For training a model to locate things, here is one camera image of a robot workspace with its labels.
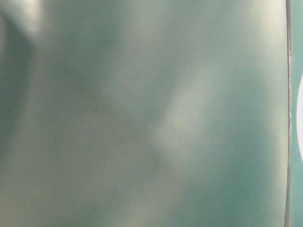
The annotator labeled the large white bowl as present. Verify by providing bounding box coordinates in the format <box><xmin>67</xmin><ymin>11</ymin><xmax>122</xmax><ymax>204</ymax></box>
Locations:
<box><xmin>296</xmin><ymin>78</ymin><xmax>303</xmax><ymax>159</ymax></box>

